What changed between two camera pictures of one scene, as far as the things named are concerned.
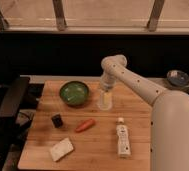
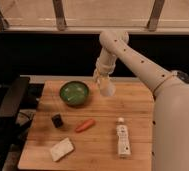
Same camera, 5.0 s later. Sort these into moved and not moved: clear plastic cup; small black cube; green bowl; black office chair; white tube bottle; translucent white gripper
Moved: clear plastic cup; translucent white gripper
Not moved: small black cube; green bowl; black office chair; white tube bottle
